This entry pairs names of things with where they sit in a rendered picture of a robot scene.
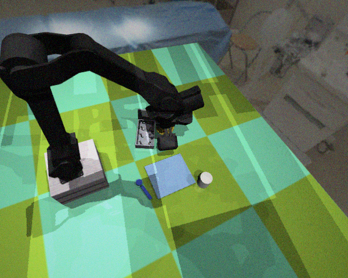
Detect light blue flat square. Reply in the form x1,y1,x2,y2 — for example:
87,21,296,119
144,153,196,199

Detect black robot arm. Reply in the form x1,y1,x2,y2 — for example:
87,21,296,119
0,32,204,184

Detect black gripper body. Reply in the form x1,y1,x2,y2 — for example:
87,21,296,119
155,117,178,151

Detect grey cylinder with white top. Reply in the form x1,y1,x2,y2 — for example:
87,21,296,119
197,172,213,188

